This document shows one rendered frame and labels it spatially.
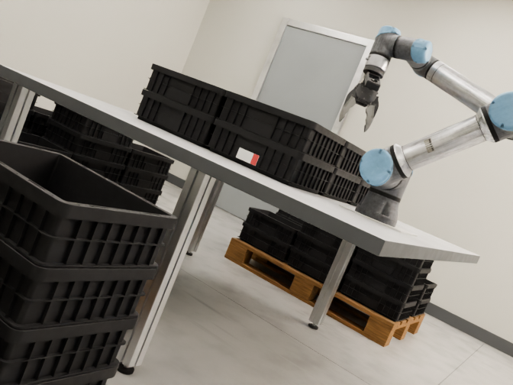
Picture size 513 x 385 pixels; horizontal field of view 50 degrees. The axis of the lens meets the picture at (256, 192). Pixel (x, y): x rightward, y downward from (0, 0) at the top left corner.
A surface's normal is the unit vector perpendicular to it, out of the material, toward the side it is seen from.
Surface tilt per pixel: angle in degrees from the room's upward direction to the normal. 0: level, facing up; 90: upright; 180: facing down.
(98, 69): 90
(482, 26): 90
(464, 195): 90
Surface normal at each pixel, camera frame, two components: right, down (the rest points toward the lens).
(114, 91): 0.79, 0.37
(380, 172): -0.61, -0.10
